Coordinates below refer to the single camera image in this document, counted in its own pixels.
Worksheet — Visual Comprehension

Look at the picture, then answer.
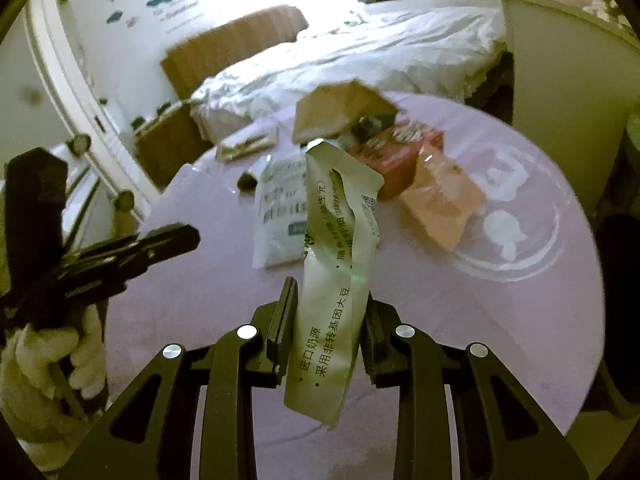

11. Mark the person's left hand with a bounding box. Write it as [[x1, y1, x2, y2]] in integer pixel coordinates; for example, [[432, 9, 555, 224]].
[[0, 305, 108, 413]]

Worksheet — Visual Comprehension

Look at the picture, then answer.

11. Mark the white green sachet wrapper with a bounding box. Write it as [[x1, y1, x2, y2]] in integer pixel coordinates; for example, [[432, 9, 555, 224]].
[[284, 141, 386, 430]]

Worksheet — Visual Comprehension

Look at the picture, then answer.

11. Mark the orange plastic packet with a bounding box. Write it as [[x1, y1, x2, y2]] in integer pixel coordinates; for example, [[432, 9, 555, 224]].
[[401, 144, 487, 252]]

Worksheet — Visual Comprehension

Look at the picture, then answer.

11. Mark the round pink table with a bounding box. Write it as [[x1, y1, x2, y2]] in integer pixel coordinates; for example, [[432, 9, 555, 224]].
[[105, 91, 608, 461]]

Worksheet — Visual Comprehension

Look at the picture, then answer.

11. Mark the clear plastic lid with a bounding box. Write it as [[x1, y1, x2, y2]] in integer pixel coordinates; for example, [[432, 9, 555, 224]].
[[450, 152, 571, 281]]

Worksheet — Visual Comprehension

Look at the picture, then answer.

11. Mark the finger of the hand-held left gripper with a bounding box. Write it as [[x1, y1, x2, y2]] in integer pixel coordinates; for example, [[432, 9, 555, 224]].
[[55, 262, 130, 312], [70, 224, 202, 275]]

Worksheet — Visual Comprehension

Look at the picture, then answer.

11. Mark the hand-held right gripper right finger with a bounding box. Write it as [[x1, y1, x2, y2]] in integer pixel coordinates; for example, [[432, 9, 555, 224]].
[[357, 292, 591, 480]]

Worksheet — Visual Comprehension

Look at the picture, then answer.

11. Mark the open cardboard box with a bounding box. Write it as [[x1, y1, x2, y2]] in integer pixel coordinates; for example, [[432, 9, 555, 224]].
[[134, 102, 217, 192]]

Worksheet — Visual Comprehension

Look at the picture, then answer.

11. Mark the white cabinet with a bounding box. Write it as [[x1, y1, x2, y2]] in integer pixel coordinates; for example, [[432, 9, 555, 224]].
[[500, 0, 640, 217]]

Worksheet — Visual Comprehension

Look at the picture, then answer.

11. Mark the small dark round item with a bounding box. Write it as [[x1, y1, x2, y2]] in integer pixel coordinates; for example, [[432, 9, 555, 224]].
[[354, 116, 385, 142]]

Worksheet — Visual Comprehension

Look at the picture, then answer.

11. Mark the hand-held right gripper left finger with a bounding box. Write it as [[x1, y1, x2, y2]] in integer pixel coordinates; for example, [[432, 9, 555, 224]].
[[59, 276, 301, 480]]

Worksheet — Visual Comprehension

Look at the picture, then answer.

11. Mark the white panelled door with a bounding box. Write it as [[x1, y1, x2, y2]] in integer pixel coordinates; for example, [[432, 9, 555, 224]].
[[22, 0, 162, 226]]

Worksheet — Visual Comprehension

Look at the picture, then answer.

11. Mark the red carton box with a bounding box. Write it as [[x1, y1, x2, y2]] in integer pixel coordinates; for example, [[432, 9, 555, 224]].
[[346, 120, 446, 200]]

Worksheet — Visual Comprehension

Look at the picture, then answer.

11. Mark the white bed duvet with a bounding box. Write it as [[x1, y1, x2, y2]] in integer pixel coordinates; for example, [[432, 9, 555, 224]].
[[190, 0, 507, 142]]

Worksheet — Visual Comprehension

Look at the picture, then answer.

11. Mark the white plastic packet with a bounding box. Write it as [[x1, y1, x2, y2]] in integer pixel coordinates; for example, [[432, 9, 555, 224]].
[[251, 154, 310, 270]]

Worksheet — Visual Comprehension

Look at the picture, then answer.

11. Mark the small brown cardboard box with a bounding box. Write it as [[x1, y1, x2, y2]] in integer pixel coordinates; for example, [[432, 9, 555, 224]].
[[291, 79, 399, 145]]

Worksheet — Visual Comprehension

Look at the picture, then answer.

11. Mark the black battery card pack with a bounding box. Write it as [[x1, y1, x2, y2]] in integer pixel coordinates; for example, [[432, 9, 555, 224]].
[[216, 127, 280, 162]]

